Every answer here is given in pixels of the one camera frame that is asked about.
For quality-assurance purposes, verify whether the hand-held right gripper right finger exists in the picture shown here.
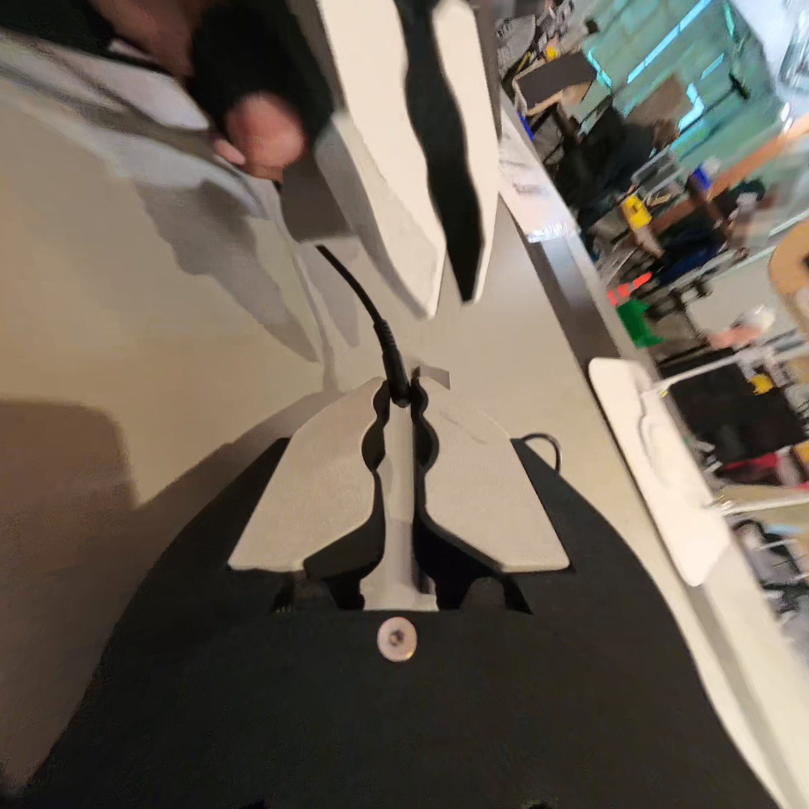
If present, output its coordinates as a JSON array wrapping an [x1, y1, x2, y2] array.
[[411, 367, 571, 598]]

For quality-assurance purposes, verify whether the thin black usb-c cable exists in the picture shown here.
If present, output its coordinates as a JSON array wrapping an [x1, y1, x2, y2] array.
[[315, 243, 563, 474]]

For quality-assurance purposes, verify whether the orange traffic cone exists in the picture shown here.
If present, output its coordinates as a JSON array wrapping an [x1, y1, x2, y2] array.
[[607, 272, 652, 304]]

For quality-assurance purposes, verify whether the person's left hand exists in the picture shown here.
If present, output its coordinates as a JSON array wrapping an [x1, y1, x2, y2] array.
[[117, 11, 308, 184]]

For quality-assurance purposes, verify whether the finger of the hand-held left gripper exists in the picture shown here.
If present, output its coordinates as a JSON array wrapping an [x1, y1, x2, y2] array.
[[281, 0, 446, 320], [398, 0, 501, 304]]

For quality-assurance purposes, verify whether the green plastic bin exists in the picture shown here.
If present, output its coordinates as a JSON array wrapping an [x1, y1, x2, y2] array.
[[616, 300, 663, 350]]

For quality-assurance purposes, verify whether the white desk lamp stand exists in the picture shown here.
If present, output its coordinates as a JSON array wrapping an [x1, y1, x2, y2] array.
[[588, 357, 750, 589]]

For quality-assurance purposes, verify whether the white paper sheet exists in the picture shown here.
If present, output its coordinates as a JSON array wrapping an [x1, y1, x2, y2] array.
[[498, 107, 579, 244]]

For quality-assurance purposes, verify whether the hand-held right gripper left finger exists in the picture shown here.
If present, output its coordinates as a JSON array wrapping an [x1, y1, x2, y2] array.
[[228, 377, 388, 595]]

